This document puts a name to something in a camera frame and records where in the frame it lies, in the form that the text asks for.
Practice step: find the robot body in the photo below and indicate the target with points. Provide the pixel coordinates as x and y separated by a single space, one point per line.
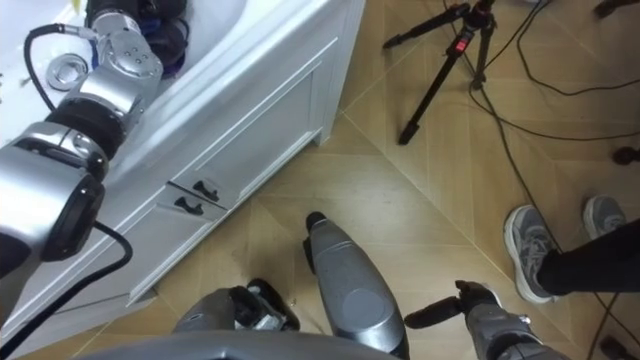
225 347

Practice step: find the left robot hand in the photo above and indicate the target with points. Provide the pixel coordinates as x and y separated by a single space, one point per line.
167 42

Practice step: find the robot legs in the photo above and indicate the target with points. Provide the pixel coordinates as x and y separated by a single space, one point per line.
352 295

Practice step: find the black tripod foot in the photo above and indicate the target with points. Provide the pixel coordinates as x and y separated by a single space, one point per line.
612 6
625 155
612 347

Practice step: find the black camera tripod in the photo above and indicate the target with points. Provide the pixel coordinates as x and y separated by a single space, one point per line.
452 52

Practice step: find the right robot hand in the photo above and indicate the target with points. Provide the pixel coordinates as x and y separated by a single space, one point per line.
475 295

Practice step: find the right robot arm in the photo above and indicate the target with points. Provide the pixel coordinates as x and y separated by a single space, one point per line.
500 332

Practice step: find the white vanity cabinet with sink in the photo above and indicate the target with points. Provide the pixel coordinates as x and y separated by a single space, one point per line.
260 115

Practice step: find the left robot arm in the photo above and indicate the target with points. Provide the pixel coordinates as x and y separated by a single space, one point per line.
45 200

